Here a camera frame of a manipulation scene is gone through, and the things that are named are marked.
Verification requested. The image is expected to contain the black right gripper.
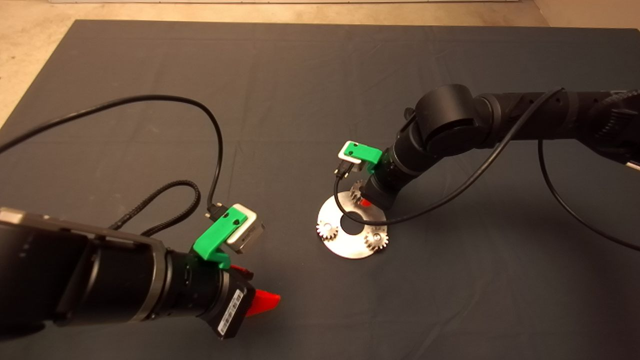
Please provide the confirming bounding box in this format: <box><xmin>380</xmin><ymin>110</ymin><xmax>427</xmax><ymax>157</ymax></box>
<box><xmin>360</xmin><ymin>145</ymin><xmax>421</xmax><ymax>210</ymax></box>

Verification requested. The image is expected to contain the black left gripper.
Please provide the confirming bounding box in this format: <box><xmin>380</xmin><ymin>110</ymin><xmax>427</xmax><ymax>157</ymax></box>
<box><xmin>170</xmin><ymin>251</ymin><xmax>282</xmax><ymax>341</ymax></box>

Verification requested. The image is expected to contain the small steel planetary gear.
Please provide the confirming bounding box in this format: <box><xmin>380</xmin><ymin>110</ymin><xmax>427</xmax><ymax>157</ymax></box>
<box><xmin>364</xmin><ymin>226</ymin><xmax>389</xmax><ymax>252</ymax></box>
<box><xmin>316</xmin><ymin>220</ymin><xmax>339</xmax><ymax>242</ymax></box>
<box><xmin>349</xmin><ymin>180</ymin><xmax>368</xmax><ymax>205</ymax></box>

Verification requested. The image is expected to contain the round metal carrier plate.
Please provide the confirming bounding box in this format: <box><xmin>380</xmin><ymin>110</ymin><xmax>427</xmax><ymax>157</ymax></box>
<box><xmin>316</xmin><ymin>192</ymin><xmax>388</xmax><ymax>260</ymax></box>

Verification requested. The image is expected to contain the dark grey table cloth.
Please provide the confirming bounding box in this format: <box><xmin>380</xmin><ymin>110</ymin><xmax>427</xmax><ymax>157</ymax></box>
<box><xmin>0</xmin><ymin>20</ymin><xmax>640</xmax><ymax>360</ymax></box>

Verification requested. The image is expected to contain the green right camera mount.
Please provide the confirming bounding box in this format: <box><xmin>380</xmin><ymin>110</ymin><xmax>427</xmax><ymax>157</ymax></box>
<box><xmin>341</xmin><ymin>142</ymin><xmax>383</xmax><ymax>175</ymax></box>

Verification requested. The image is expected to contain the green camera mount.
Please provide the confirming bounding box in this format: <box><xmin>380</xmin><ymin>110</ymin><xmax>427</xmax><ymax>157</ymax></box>
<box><xmin>193</xmin><ymin>209</ymin><xmax>249</xmax><ymax>271</ymax></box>
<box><xmin>341</xmin><ymin>142</ymin><xmax>383</xmax><ymax>175</ymax></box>

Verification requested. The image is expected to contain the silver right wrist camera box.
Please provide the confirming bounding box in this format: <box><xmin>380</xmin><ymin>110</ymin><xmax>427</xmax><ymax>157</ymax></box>
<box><xmin>337</xmin><ymin>141</ymin><xmax>365</xmax><ymax>174</ymax></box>

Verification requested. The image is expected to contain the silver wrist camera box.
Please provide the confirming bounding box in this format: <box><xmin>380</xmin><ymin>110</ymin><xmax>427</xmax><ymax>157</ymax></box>
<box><xmin>337</xmin><ymin>141</ymin><xmax>365</xmax><ymax>174</ymax></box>
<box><xmin>226</xmin><ymin>203</ymin><xmax>266</xmax><ymax>255</ymax></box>

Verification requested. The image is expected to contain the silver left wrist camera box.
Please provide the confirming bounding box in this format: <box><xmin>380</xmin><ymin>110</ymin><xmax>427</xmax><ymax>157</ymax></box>
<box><xmin>226</xmin><ymin>203</ymin><xmax>266</xmax><ymax>255</ymax></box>

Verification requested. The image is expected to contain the green left camera mount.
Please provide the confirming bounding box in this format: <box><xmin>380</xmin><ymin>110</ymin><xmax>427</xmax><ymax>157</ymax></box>
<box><xmin>193</xmin><ymin>209</ymin><xmax>249</xmax><ymax>271</ymax></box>

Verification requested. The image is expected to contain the thin black right camera cable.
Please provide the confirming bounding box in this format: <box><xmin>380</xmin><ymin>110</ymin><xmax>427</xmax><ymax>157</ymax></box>
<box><xmin>333</xmin><ymin>87</ymin><xmax>640</xmax><ymax>252</ymax></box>

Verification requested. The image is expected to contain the thin black camera cable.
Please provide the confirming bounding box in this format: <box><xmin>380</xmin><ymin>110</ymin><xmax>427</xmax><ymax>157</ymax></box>
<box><xmin>0</xmin><ymin>95</ymin><xmax>225</xmax><ymax>222</ymax></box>
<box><xmin>333</xmin><ymin>87</ymin><xmax>640</xmax><ymax>252</ymax></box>

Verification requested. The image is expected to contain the braided black left arm cable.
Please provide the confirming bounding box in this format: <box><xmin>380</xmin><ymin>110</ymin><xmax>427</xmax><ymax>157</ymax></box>
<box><xmin>109</xmin><ymin>180</ymin><xmax>202</xmax><ymax>238</ymax></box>

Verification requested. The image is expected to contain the thin black left camera cable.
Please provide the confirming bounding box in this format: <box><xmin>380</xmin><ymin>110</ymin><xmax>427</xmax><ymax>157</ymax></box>
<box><xmin>0</xmin><ymin>95</ymin><xmax>225</xmax><ymax>222</ymax></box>

